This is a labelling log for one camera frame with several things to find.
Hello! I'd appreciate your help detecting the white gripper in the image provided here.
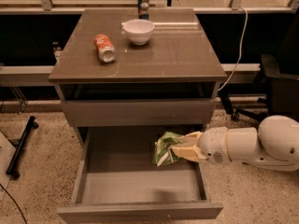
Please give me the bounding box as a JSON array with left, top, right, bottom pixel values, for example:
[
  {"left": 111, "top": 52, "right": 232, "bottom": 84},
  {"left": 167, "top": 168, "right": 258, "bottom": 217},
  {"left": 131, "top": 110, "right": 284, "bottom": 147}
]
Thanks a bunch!
[{"left": 171, "top": 127, "right": 231, "bottom": 165}]

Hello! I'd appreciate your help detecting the green jalapeno chip bag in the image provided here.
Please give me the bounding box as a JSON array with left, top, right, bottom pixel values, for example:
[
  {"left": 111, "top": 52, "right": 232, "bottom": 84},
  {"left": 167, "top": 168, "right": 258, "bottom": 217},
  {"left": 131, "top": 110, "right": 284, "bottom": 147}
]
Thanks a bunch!
[{"left": 152, "top": 132, "right": 182, "bottom": 167}]

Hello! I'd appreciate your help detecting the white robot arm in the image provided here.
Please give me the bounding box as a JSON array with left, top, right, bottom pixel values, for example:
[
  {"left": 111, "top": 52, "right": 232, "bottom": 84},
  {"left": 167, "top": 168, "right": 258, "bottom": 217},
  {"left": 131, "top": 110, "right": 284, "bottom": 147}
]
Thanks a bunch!
[{"left": 170, "top": 116, "right": 299, "bottom": 172}]

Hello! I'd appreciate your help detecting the closed grey top drawer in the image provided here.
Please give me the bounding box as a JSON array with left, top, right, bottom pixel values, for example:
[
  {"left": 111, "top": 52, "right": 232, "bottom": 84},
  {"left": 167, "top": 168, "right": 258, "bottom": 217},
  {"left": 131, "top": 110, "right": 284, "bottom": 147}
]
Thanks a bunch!
[{"left": 61, "top": 98, "right": 216, "bottom": 127}]

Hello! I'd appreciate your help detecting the open grey middle drawer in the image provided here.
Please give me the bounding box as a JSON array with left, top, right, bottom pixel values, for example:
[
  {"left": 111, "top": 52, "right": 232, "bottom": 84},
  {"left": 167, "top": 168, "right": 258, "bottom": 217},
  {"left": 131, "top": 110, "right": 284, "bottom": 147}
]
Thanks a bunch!
[{"left": 58, "top": 126, "right": 223, "bottom": 224}]

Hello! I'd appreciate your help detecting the grey drawer cabinet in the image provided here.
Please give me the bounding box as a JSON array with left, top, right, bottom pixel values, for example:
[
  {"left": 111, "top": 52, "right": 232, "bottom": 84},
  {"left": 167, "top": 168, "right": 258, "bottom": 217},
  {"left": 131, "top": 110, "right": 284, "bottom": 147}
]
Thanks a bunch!
[{"left": 48, "top": 7, "right": 228, "bottom": 224}]

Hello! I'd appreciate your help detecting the black office chair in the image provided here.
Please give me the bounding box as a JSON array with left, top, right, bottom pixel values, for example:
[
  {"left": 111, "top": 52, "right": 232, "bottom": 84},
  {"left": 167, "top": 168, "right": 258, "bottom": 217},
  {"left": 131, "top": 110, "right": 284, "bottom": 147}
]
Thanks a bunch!
[{"left": 230, "top": 7, "right": 299, "bottom": 123}]

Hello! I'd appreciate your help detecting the white ceramic bowl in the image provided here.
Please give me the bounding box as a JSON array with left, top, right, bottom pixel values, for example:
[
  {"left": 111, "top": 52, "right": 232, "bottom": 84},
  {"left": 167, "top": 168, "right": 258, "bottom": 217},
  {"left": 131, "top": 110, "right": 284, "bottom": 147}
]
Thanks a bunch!
[{"left": 122, "top": 19, "right": 155, "bottom": 45}]

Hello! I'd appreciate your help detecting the orange soda can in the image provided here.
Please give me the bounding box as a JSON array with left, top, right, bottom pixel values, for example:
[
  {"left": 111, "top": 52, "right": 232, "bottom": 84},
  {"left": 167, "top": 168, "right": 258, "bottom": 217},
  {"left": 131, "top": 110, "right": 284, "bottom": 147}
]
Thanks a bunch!
[{"left": 93, "top": 34, "right": 116, "bottom": 63}]

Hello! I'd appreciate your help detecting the dark upright soda can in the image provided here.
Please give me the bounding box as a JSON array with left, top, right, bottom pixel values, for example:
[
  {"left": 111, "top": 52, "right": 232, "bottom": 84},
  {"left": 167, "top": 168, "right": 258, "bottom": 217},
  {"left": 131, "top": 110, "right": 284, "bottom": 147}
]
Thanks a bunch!
[{"left": 137, "top": 0, "right": 150, "bottom": 20}]

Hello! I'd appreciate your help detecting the black wheeled stand base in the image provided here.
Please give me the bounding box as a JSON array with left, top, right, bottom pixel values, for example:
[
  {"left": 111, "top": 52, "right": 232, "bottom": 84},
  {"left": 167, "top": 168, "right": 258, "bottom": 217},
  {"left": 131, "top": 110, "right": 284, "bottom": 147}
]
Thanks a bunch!
[{"left": 6, "top": 116, "right": 38, "bottom": 179}]

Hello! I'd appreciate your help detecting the white floor board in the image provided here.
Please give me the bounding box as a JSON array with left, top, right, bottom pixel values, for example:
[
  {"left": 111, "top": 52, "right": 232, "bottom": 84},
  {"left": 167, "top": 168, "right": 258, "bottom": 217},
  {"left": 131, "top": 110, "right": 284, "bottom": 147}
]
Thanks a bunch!
[{"left": 0, "top": 132, "right": 15, "bottom": 201}]

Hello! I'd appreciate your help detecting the white cable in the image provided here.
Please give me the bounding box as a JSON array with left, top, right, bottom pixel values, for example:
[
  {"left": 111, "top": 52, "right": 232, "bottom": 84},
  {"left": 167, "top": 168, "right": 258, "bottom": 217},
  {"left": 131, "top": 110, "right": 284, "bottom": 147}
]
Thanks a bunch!
[{"left": 217, "top": 7, "right": 249, "bottom": 92}]

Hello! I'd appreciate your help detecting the black floor cable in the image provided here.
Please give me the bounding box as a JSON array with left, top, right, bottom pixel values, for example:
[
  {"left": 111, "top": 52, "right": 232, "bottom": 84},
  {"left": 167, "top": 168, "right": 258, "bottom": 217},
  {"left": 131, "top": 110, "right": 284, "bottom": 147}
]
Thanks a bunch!
[{"left": 0, "top": 182, "right": 29, "bottom": 224}]

